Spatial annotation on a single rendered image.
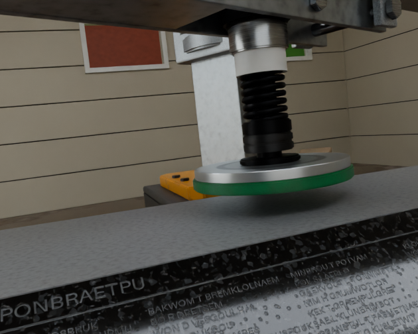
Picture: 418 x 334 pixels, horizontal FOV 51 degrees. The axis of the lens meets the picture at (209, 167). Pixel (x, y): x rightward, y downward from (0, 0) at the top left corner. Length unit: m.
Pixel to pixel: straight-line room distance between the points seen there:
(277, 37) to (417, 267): 0.32
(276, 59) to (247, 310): 0.33
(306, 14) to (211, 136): 0.87
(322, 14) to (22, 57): 6.15
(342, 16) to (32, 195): 6.12
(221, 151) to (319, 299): 1.02
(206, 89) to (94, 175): 5.25
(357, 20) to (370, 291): 0.41
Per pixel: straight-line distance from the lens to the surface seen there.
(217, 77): 1.39
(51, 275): 0.42
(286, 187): 0.51
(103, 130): 6.59
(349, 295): 0.44
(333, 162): 0.55
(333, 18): 0.66
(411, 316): 0.46
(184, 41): 1.43
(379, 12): 0.73
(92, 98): 6.61
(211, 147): 1.43
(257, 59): 0.58
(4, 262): 0.50
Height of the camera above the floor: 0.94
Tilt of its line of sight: 5 degrees down
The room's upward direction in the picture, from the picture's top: 6 degrees counter-clockwise
